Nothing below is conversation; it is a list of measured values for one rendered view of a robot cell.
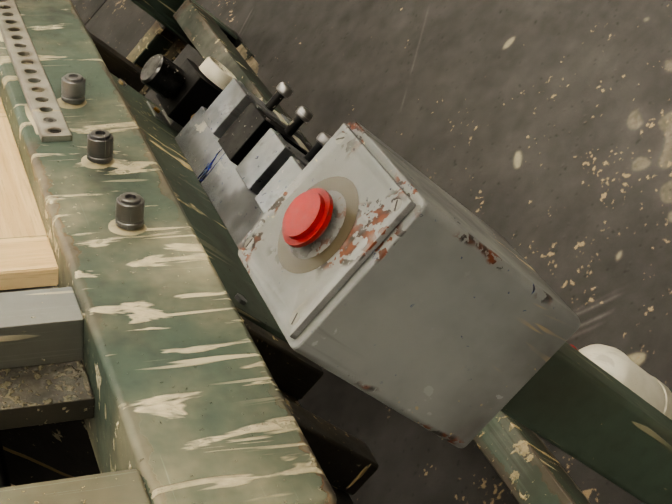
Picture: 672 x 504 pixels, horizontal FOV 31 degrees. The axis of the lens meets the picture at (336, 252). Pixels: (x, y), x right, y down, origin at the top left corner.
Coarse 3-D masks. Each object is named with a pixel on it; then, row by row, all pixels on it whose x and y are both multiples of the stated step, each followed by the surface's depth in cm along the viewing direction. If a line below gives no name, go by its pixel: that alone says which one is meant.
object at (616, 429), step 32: (576, 352) 91; (544, 384) 85; (576, 384) 87; (608, 384) 90; (512, 416) 86; (544, 416) 87; (576, 416) 88; (608, 416) 90; (640, 416) 91; (576, 448) 90; (608, 448) 92; (640, 448) 93; (640, 480) 95
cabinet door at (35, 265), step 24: (0, 120) 129; (0, 144) 124; (0, 168) 120; (24, 168) 121; (0, 192) 116; (24, 192) 116; (0, 216) 112; (24, 216) 112; (0, 240) 108; (24, 240) 109; (48, 240) 109; (0, 264) 105; (24, 264) 105; (48, 264) 106; (0, 288) 104
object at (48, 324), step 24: (72, 288) 99; (0, 312) 95; (24, 312) 95; (48, 312) 96; (72, 312) 96; (0, 336) 93; (24, 336) 94; (48, 336) 95; (72, 336) 96; (0, 360) 95; (24, 360) 95; (48, 360) 96; (72, 360) 97
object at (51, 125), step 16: (0, 0) 151; (0, 16) 146; (16, 16) 146; (16, 32) 142; (16, 48) 137; (32, 48) 138; (16, 64) 134; (32, 64) 134; (32, 80) 131; (48, 80) 131; (32, 96) 127; (48, 96) 127; (32, 112) 124; (48, 112) 124; (48, 128) 121; (64, 128) 121
